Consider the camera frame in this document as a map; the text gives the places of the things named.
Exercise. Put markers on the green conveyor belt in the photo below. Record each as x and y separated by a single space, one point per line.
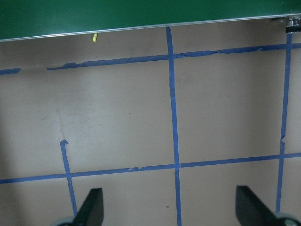
141 11

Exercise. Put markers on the small yellow foam scrap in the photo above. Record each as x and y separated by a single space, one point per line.
94 37

